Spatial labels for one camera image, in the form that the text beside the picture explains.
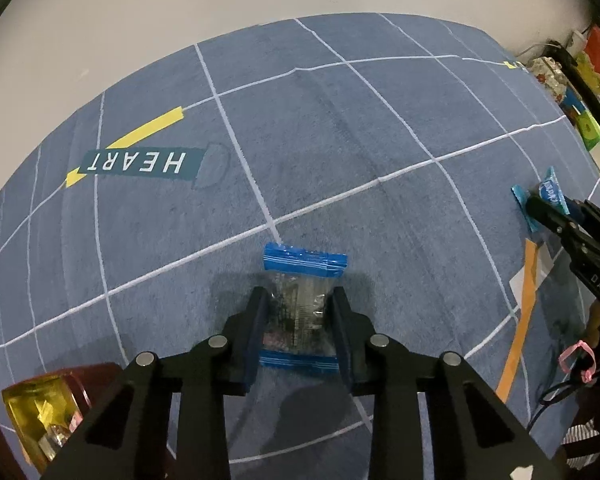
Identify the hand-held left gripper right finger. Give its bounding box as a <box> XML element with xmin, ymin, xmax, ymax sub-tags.
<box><xmin>330</xmin><ymin>286</ymin><xmax>563</xmax><ymax>480</ymax></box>

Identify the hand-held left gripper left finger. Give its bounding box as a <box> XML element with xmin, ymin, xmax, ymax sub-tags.
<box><xmin>40</xmin><ymin>286</ymin><xmax>268</xmax><ymax>480</ymax></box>

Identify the blue and white candy packet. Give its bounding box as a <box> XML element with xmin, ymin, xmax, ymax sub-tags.
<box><xmin>511</xmin><ymin>167</ymin><xmax>568</xmax><ymax>233</ymax></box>

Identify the clear packet with blue ends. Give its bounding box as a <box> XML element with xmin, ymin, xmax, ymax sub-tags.
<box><xmin>259</xmin><ymin>242</ymin><xmax>348</xmax><ymax>376</ymax></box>

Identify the dark red tin box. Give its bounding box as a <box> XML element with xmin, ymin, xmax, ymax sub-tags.
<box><xmin>1</xmin><ymin>362</ymin><xmax>126</xmax><ymax>476</ymax></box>

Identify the green box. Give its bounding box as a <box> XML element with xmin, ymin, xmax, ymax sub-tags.
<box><xmin>575</xmin><ymin>107</ymin><xmax>600</xmax><ymax>171</ymax></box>

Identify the pink band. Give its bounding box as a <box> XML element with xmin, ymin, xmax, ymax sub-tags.
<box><xmin>557</xmin><ymin>340</ymin><xmax>597</xmax><ymax>382</ymax></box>

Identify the black metal rack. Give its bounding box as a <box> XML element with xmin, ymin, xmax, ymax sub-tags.
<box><xmin>547</xmin><ymin>37</ymin><xmax>600</xmax><ymax>141</ymax></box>

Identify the floral bag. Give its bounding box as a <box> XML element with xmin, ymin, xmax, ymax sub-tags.
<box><xmin>527</xmin><ymin>56</ymin><xmax>571</xmax><ymax>103</ymax></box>

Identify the striped cloth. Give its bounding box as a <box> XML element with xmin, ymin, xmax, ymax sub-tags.
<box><xmin>562</xmin><ymin>422</ymin><xmax>600</xmax><ymax>471</ymax></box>

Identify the blue checked blanket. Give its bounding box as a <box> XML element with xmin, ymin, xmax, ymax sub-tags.
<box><xmin>0</xmin><ymin>12</ymin><xmax>600</xmax><ymax>480</ymax></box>

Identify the black cable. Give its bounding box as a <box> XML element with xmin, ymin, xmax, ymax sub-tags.
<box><xmin>527</xmin><ymin>355</ymin><xmax>600</xmax><ymax>431</ymax></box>

